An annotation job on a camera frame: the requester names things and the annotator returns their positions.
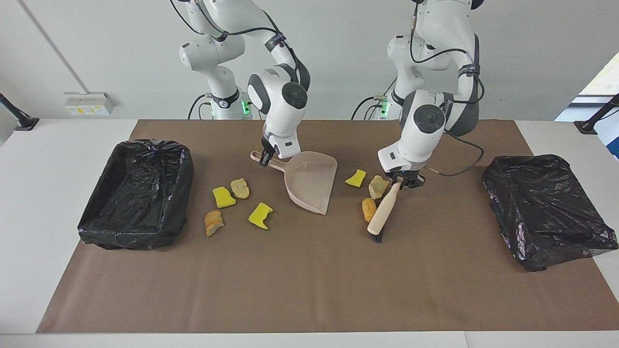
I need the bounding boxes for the black bag lined bin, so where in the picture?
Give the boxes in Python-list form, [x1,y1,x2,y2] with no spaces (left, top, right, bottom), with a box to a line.
[481,155,619,272]
[77,139,195,250]

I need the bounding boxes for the sliced toasted bread piece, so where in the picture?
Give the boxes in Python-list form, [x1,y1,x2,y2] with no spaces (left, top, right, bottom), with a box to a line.
[204,210,224,237]

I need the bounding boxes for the black left base cables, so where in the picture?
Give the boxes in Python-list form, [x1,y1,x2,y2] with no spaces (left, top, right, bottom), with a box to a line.
[352,75,398,120]

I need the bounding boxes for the pale biscuit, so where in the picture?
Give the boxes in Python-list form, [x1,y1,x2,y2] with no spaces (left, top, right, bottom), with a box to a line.
[230,178,250,200]

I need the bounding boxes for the yellow trapezoid sponge piece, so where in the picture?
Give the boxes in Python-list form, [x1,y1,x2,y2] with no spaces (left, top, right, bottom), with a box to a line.
[212,186,237,209]

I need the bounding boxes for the bright window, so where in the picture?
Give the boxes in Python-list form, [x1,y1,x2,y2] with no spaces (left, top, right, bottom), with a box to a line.
[555,56,619,121]

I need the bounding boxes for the yellow notched sponge piece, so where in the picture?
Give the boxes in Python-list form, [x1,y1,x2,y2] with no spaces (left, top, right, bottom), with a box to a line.
[249,202,274,230]

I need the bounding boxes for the brown table mat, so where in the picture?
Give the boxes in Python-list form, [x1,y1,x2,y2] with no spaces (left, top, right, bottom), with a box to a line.
[36,119,619,334]

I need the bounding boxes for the pink plastic dustpan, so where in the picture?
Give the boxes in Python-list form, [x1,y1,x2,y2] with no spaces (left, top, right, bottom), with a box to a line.
[250,151,339,216]

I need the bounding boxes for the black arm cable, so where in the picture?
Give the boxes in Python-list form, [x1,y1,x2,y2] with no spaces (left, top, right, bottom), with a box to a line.
[409,2,485,177]
[169,0,310,92]

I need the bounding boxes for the black right base cable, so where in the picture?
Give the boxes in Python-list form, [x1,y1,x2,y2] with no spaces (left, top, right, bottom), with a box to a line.
[188,93,213,120]

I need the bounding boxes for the beige handled black bristle brush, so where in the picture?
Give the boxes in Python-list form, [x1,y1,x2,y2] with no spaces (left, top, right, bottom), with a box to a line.
[367,177,404,243]

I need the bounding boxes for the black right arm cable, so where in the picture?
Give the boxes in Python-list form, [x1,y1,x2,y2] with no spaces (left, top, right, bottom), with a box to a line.
[169,0,310,92]

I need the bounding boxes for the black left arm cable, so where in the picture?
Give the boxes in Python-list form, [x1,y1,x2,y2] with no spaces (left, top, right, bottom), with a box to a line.
[409,2,485,177]

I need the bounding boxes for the white wall socket box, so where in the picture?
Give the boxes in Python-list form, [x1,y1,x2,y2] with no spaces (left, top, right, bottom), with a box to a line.
[64,92,116,116]

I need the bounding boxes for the pale crusty bread chunk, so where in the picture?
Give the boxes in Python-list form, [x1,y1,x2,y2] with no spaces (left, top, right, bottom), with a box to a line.
[368,175,390,200]

